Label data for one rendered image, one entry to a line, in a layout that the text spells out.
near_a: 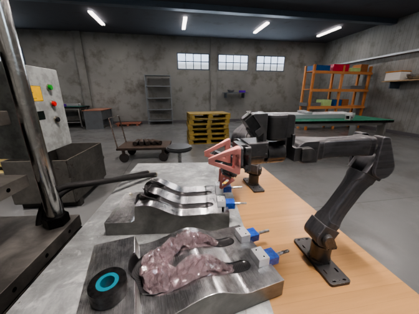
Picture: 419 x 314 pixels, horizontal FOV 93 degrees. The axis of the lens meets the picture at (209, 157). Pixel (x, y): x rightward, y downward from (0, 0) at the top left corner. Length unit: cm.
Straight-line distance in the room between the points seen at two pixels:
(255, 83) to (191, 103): 345
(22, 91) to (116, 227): 60
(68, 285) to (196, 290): 41
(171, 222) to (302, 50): 1183
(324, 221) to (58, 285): 83
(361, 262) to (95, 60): 1066
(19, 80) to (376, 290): 134
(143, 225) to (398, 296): 85
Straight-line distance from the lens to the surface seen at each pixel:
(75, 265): 88
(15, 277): 97
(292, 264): 81
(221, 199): 87
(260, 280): 66
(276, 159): 54
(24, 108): 100
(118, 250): 69
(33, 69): 127
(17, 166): 308
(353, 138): 67
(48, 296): 82
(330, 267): 83
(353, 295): 80
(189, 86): 1021
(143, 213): 85
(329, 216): 74
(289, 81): 1183
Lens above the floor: 135
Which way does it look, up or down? 18 degrees down
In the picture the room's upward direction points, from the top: straight up
